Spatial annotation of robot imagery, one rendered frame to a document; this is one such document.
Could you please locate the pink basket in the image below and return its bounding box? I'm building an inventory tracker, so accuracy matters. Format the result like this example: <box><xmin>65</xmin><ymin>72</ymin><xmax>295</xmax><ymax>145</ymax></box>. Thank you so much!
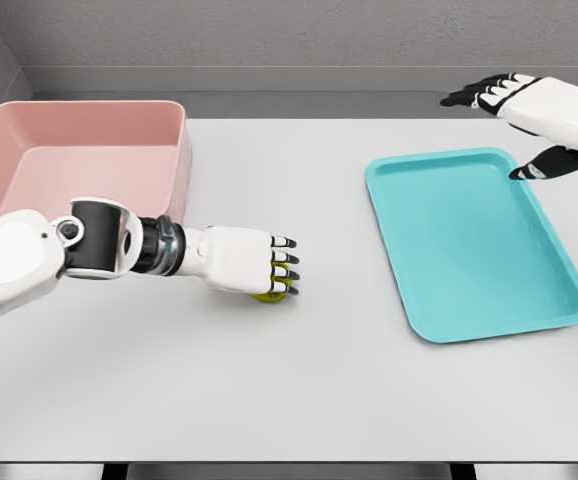
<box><xmin>0</xmin><ymin>100</ymin><xmax>194</xmax><ymax>231</ymax></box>

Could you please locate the yellow-green tennis ball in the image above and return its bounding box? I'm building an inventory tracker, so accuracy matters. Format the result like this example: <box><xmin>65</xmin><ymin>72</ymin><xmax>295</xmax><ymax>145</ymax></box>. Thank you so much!
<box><xmin>249</xmin><ymin>259</ymin><xmax>290</xmax><ymax>304</ymax></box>

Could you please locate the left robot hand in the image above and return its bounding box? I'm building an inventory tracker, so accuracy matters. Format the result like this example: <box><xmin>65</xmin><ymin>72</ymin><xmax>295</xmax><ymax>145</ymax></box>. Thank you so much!
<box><xmin>206</xmin><ymin>225</ymin><xmax>301</xmax><ymax>303</ymax></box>

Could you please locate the blue tray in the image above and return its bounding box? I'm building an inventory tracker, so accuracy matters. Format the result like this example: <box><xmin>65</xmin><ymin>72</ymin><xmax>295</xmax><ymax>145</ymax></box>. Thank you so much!
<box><xmin>364</xmin><ymin>146</ymin><xmax>578</xmax><ymax>346</ymax></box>

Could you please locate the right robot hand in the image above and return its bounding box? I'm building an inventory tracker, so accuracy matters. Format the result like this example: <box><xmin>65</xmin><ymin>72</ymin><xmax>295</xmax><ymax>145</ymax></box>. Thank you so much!
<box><xmin>439</xmin><ymin>73</ymin><xmax>578</xmax><ymax>182</ymax></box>

